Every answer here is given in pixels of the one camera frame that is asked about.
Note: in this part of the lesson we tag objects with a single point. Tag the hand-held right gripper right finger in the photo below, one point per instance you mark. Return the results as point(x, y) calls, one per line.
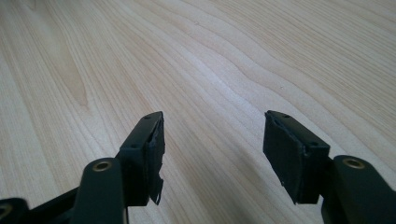
point(295, 161)

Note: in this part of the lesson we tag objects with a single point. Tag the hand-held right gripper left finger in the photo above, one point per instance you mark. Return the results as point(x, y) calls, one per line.
point(140, 161)

